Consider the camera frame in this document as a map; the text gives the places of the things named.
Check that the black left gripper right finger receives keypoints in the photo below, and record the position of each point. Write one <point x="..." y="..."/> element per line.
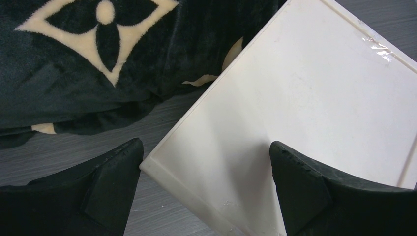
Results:
<point x="318" y="200"/>

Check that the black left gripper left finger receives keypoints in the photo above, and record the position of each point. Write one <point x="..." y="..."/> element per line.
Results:
<point x="93" y="198"/>

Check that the black floral plush blanket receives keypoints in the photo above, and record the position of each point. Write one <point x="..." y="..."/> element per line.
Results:
<point x="88" y="66"/>

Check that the white pink drawer organizer box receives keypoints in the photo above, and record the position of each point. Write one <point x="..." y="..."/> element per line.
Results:
<point x="315" y="78"/>

